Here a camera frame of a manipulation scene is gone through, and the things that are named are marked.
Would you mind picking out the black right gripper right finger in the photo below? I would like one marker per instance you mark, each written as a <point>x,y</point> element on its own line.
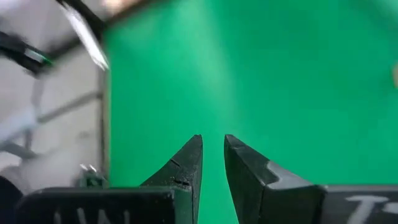
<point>280,202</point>

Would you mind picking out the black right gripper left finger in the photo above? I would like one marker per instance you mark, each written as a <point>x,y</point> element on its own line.
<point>124,205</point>

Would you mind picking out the silver aluminium bracket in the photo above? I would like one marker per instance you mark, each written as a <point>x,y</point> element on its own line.
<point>88,42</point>

